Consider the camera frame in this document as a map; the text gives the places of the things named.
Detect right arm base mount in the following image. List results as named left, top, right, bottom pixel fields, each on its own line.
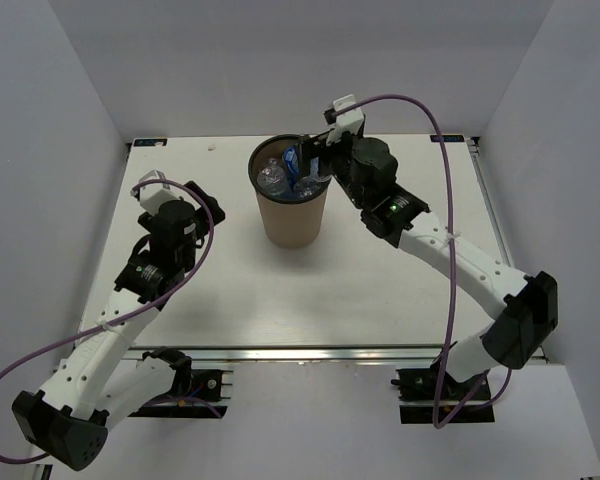
left=390, top=368, right=495, bottom=425

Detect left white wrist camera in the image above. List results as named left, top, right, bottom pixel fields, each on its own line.
left=130, top=183, right=181, bottom=216

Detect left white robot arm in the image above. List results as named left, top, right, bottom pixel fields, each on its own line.
left=12, top=177, right=226, bottom=471

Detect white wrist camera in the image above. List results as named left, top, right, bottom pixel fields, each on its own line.
left=130, top=183, right=181, bottom=216
left=324, top=94, right=365, bottom=146

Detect bottles inside bin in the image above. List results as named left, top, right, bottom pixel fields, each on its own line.
left=256, top=158, right=331, bottom=201

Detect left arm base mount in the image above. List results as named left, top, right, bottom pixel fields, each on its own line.
left=130, top=362, right=234, bottom=420

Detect bottle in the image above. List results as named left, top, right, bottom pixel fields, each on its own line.
left=282, top=144, right=302, bottom=187

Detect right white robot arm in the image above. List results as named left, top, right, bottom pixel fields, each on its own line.
left=293, top=133, right=558, bottom=399

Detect brown cylindrical bin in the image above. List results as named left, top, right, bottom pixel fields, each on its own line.
left=247, top=134, right=329, bottom=249

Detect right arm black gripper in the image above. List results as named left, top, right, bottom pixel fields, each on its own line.
left=294, top=127, right=368, bottom=211

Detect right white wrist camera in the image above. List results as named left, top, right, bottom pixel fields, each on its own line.
left=324, top=94, right=365, bottom=146

